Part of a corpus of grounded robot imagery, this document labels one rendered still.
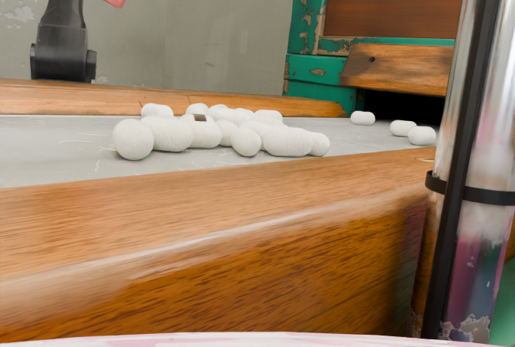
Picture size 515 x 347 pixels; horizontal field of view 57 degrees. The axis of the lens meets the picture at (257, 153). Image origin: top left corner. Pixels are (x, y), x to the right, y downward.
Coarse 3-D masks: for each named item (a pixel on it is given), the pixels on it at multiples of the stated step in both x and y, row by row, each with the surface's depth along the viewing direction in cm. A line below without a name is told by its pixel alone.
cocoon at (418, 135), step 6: (420, 126) 50; (426, 126) 50; (408, 132) 50; (414, 132) 49; (420, 132) 49; (426, 132) 49; (432, 132) 50; (408, 138) 50; (414, 138) 49; (420, 138) 49; (426, 138) 49; (432, 138) 50; (414, 144) 50; (420, 144) 49; (426, 144) 50
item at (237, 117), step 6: (222, 108) 45; (216, 114) 45; (222, 114) 44; (228, 114) 44; (234, 114) 44; (240, 114) 44; (246, 114) 44; (216, 120) 45; (228, 120) 44; (234, 120) 44; (240, 120) 43; (246, 120) 44
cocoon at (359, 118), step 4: (356, 112) 67; (360, 112) 67; (364, 112) 68; (368, 112) 68; (352, 116) 67; (356, 116) 67; (360, 116) 67; (364, 116) 67; (368, 116) 67; (372, 116) 67; (352, 120) 68; (356, 120) 67; (360, 120) 67; (364, 120) 67; (368, 120) 67; (372, 120) 67; (356, 124) 68; (360, 124) 68; (364, 124) 68; (368, 124) 68
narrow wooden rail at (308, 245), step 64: (0, 192) 10; (64, 192) 11; (128, 192) 11; (192, 192) 12; (256, 192) 12; (320, 192) 13; (384, 192) 14; (0, 256) 7; (64, 256) 7; (128, 256) 8; (192, 256) 8; (256, 256) 9; (320, 256) 11; (384, 256) 14; (0, 320) 6; (64, 320) 7; (128, 320) 7; (192, 320) 8; (256, 320) 10; (320, 320) 12; (384, 320) 15
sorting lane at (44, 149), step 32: (0, 128) 33; (32, 128) 35; (64, 128) 36; (96, 128) 38; (320, 128) 57; (352, 128) 62; (384, 128) 67; (0, 160) 24; (32, 160) 24; (64, 160) 25; (96, 160) 26; (128, 160) 27; (160, 160) 28; (192, 160) 29; (224, 160) 30; (256, 160) 31
